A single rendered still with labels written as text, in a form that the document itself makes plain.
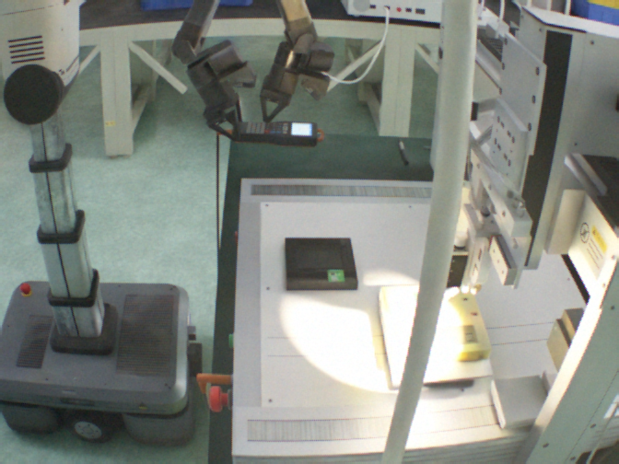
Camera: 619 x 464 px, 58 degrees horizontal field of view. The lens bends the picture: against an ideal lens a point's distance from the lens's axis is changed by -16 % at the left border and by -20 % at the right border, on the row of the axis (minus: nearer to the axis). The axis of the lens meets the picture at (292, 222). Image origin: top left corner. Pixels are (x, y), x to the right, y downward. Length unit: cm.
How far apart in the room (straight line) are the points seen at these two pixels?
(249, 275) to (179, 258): 151
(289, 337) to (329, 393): 13
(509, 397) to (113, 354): 122
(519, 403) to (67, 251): 120
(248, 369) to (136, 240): 183
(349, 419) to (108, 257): 190
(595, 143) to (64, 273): 139
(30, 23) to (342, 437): 102
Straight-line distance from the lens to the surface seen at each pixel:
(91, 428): 188
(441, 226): 52
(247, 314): 104
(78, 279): 173
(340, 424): 88
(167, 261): 260
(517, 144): 69
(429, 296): 56
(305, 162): 168
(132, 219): 287
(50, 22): 136
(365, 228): 125
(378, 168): 168
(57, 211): 163
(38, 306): 207
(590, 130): 74
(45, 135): 154
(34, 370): 185
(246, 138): 149
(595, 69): 71
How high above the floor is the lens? 154
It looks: 33 degrees down
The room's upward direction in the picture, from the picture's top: 2 degrees clockwise
